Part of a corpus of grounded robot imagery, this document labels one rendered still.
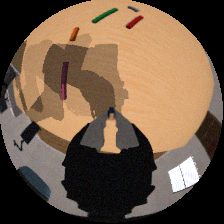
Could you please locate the dark red rod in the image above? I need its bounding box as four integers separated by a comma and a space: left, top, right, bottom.
126, 15, 143, 29

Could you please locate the green rod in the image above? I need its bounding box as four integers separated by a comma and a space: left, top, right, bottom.
92, 8, 118, 24

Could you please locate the orange rod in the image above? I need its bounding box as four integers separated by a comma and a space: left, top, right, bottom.
69, 27, 80, 42

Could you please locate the dark pink rod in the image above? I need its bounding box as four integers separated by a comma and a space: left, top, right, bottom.
61, 62, 69, 100

